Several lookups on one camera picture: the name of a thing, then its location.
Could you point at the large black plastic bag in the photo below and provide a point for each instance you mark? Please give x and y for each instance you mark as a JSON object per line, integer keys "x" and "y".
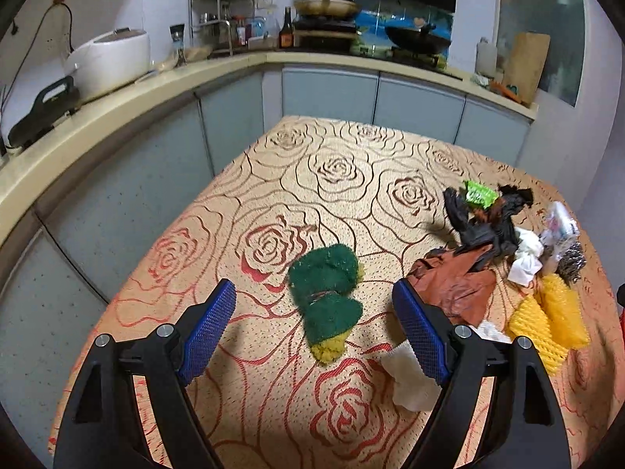
{"x": 493, "y": 234}

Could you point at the green and yellow sponge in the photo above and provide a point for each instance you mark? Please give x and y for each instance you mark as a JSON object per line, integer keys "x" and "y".
{"x": 324, "y": 293}

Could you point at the white printed plastic packet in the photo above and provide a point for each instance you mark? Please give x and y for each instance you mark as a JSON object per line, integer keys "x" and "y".
{"x": 561, "y": 227}

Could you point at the beige kitchen countertop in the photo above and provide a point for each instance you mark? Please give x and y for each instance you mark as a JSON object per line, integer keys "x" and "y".
{"x": 146, "y": 102}

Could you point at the green snack wrapper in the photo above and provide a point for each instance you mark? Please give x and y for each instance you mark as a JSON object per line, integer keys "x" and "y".
{"x": 478, "y": 195}

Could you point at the wooden cutting board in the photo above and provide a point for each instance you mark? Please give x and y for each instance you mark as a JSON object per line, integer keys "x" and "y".
{"x": 525, "y": 66}

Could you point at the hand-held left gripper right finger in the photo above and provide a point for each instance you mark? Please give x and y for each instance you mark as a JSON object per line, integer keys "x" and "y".
{"x": 422, "y": 337}

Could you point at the tan frying pan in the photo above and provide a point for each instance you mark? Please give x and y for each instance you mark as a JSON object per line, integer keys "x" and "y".
{"x": 324, "y": 6}

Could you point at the grey base cabinets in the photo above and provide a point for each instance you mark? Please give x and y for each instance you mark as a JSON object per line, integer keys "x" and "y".
{"x": 146, "y": 166}

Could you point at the steel wool scrubber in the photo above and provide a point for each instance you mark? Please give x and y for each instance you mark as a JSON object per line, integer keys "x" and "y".
{"x": 571, "y": 261}

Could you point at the white rice cooker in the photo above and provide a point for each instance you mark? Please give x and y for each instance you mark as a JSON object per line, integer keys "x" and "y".
{"x": 110, "y": 61}

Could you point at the frosted glass window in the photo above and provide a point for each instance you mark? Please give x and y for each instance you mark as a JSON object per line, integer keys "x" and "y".
{"x": 547, "y": 24}

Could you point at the brown plastic bag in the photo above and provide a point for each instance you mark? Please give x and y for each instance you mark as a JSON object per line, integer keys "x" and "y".
{"x": 454, "y": 288}

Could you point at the rose-printed tablecloth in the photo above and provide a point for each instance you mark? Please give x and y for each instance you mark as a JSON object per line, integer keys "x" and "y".
{"x": 342, "y": 176}

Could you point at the crumpled white paper tissue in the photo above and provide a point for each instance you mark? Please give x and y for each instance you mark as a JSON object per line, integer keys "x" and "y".
{"x": 527, "y": 259}

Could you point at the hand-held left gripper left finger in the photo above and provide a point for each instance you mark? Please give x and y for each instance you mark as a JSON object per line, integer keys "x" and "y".
{"x": 210, "y": 332}

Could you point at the orange kitchen tool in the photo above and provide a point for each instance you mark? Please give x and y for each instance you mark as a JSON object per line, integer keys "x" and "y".
{"x": 508, "y": 90}

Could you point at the black countertop grill appliance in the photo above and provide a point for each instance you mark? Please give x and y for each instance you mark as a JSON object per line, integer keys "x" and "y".
{"x": 41, "y": 110}

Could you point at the black wok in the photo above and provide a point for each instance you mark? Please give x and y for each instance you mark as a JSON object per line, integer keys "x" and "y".
{"x": 417, "y": 39}

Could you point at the flat white paper tissue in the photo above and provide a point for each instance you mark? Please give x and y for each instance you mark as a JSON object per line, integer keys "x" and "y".
{"x": 405, "y": 376}

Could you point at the dark sauce bottle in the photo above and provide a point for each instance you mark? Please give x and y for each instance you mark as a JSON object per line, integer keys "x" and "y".
{"x": 286, "y": 29}

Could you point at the metal spice rack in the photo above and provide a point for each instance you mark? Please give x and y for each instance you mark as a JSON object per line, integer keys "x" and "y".
{"x": 219, "y": 10}

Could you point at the white plastic jug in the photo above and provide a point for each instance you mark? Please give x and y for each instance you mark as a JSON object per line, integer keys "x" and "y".
{"x": 486, "y": 56}

